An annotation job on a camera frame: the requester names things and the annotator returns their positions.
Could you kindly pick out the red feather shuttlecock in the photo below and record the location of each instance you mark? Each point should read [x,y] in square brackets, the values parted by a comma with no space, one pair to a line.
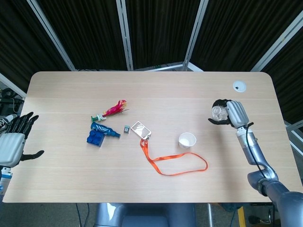
[113,110]

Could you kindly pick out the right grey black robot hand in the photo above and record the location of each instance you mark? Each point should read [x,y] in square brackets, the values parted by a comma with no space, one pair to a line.
[237,113]

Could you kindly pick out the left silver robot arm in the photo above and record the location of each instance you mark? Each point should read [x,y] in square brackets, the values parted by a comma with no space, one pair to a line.
[4,179]

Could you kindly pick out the white paper cup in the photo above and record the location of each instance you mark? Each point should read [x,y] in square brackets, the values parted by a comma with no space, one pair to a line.
[187,140]

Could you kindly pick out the clear badge holder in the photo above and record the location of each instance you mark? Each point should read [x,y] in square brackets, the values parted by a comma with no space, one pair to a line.
[140,128]

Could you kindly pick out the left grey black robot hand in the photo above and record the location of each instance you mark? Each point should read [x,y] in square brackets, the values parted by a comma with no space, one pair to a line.
[11,146]

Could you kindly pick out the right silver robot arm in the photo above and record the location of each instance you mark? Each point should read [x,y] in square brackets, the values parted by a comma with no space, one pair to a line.
[255,153]

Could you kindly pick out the black white sneaker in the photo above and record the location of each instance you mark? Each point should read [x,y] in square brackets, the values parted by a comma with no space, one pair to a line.
[6,120]

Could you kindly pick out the white table leg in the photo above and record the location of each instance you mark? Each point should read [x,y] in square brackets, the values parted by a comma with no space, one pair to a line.
[210,215]

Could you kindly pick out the grey metal partition post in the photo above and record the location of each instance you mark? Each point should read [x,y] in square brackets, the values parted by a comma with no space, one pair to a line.
[52,35]
[125,35]
[11,85]
[195,35]
[279,43]

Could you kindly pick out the clear plastic water bottle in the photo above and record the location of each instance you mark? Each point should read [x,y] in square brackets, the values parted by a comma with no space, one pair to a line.
[219,113]

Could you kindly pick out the blue building brick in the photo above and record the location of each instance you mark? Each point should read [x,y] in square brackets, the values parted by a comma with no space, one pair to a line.
[94,139]

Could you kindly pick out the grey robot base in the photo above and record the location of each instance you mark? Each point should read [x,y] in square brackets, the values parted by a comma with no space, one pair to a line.
[142,216]

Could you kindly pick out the grey metal partition foot bar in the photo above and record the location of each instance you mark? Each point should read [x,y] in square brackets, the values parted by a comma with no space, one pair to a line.
[165,67]

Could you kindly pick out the black curtain panel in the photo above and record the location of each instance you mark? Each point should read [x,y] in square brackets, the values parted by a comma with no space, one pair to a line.
[291,82]
[19,42]
[236,33]
[161,30]
[85,33]

